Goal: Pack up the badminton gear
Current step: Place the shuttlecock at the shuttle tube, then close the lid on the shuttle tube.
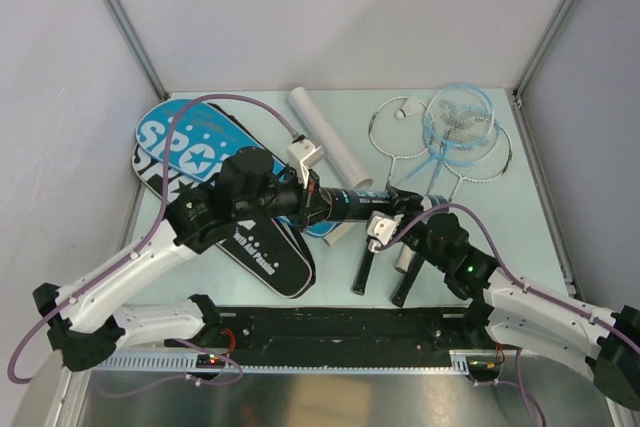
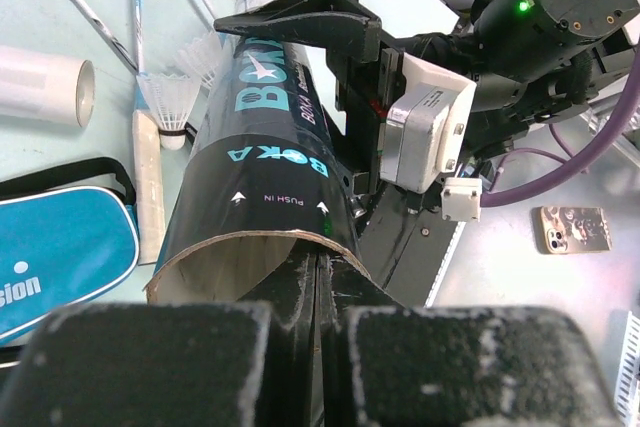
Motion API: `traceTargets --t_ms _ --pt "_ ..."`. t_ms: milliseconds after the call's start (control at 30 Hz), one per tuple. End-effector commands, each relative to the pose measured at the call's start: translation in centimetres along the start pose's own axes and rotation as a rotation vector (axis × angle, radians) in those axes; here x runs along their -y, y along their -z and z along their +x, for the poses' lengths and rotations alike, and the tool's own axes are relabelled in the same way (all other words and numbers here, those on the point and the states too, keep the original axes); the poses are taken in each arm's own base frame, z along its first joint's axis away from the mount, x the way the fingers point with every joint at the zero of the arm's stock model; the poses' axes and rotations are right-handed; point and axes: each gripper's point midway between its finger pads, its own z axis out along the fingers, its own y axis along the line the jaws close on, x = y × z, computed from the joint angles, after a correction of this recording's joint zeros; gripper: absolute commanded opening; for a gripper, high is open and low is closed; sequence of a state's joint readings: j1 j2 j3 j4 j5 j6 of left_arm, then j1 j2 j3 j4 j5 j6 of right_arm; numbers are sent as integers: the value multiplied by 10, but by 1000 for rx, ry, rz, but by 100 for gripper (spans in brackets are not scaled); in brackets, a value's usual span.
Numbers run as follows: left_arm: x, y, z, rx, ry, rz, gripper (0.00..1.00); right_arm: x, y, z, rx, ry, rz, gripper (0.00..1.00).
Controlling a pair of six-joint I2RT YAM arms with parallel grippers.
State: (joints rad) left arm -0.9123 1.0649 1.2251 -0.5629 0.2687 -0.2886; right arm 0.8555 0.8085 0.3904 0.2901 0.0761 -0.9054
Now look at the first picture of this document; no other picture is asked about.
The black shuttlecock tube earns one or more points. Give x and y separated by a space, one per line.
342 205

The black racket bag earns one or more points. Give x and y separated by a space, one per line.
271 251

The light blue racket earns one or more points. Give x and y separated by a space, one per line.
454 95

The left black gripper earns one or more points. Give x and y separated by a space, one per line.
312 204

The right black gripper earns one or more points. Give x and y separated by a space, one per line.
411 202

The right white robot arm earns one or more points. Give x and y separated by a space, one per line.
600 344

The blue white racket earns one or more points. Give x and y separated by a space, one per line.
453 134

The aluminium frame post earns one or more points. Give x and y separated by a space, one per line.
558 21
129 34

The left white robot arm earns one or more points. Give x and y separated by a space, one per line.
240 212

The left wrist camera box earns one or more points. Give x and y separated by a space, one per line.
303 154

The white racket left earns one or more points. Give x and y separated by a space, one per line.
379 141

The shuttlecock on white racket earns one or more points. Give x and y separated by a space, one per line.
410 107

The blue racket bag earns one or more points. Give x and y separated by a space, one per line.
203 138

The right aluminium frame post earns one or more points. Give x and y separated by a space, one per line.
558 21

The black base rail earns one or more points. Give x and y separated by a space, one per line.
307 333

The white shuttlecock tube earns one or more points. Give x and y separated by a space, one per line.
341 157

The left aluminium frame post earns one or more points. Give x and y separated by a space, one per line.
129 34

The grey cable duct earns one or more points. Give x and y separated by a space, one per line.
183 361

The white black racket right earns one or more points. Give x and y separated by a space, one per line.
490 161

